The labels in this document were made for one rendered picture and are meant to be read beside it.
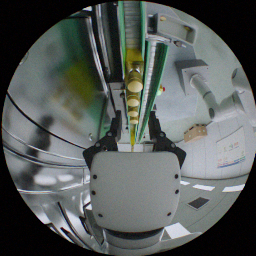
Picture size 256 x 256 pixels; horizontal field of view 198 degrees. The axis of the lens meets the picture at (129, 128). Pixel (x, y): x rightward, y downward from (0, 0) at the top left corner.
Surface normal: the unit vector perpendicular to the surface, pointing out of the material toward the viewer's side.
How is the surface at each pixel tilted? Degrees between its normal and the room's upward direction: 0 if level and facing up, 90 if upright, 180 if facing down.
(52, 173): 90
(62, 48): 90
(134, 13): 0
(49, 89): 90
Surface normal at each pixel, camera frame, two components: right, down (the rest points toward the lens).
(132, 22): -0.03, 0.92
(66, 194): 1.00, 0.01
